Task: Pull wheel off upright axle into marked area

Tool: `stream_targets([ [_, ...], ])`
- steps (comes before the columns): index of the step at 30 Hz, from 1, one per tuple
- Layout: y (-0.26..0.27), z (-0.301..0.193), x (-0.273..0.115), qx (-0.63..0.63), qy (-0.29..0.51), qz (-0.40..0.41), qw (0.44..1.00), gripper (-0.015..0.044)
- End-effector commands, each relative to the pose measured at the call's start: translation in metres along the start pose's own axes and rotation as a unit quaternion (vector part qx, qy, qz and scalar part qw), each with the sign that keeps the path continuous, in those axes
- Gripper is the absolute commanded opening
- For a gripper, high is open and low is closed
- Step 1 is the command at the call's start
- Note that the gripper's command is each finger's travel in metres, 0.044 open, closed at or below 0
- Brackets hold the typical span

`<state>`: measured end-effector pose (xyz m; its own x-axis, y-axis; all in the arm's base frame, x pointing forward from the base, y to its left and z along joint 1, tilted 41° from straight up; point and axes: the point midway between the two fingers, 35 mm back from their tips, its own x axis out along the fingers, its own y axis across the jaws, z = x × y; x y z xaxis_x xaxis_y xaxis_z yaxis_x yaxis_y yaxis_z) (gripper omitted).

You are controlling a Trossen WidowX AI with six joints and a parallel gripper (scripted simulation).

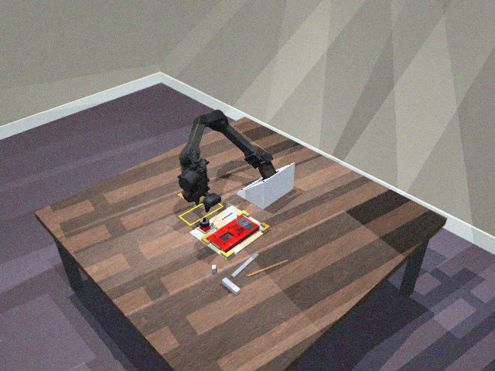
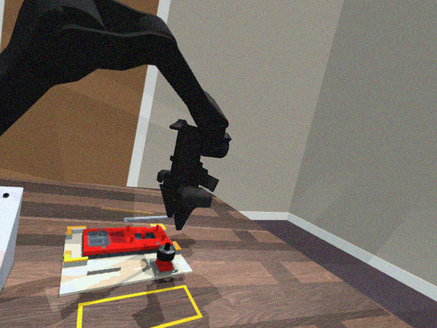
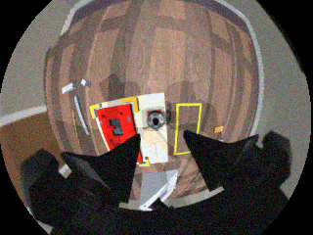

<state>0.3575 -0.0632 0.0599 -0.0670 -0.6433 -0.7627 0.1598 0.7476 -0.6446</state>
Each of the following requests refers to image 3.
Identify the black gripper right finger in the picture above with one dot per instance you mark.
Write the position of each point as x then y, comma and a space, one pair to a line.
214, 158

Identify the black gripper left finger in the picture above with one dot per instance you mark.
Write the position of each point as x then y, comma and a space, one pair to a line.
114, 169

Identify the grey flat bar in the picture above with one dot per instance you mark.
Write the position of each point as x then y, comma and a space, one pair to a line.
81, 117

